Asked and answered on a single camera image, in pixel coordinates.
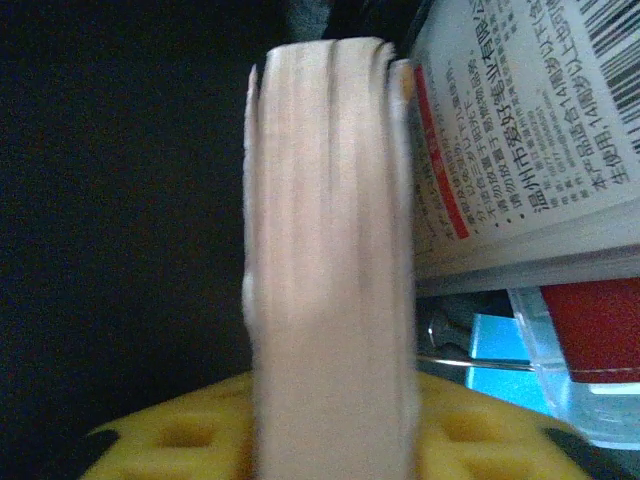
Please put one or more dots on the red leather wallet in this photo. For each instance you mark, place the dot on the red leather wallet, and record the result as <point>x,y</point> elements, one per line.
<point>595,330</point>

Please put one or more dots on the black fabric backpack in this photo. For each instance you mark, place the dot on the black fabric backpack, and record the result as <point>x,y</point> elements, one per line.
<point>120,200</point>

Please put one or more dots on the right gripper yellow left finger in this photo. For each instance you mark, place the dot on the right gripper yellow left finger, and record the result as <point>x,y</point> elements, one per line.
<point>150,465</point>

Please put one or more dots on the clear plastic small box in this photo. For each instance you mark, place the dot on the clear plastic small box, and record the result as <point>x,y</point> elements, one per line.
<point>590,410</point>

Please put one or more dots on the orange brown cover book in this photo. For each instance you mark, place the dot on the orange brown cover book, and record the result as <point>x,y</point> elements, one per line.
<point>330,250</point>

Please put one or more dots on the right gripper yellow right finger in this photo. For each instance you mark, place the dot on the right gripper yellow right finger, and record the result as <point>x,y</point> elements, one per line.
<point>500,465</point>

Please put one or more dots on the clear white red-label pen package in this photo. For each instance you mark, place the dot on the clear white red-label pen package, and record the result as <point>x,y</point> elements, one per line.
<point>525,150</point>

